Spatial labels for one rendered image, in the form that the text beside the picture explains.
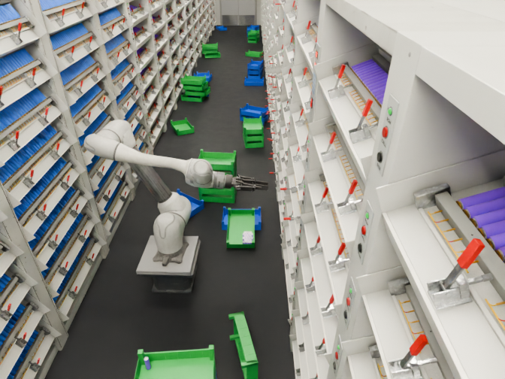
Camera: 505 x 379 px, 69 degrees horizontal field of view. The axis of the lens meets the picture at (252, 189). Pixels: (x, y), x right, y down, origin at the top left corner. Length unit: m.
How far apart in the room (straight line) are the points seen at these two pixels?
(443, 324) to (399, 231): 0.16
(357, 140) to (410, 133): 0.28
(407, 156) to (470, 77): 0.19
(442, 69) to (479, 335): 0.29
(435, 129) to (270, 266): 2.09
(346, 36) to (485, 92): 0.86
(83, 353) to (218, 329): 0.73
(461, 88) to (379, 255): 0.35
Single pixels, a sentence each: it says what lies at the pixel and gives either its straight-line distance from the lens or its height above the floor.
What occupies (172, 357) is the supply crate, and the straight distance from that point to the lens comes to 1.68.
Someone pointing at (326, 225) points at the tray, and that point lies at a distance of 1.20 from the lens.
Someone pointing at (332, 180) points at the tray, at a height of 1.27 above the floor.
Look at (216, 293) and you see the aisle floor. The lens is 2.41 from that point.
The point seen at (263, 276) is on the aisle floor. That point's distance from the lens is 2.50.
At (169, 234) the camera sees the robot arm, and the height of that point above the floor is 0.43.
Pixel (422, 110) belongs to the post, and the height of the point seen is 1.63.
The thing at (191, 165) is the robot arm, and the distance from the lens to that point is 1.82.
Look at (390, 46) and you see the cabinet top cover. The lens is 0.63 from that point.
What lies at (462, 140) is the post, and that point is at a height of 1.59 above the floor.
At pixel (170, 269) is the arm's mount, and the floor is 0.23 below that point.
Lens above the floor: 1.82
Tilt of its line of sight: 33 degrees down
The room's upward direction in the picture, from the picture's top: straight up
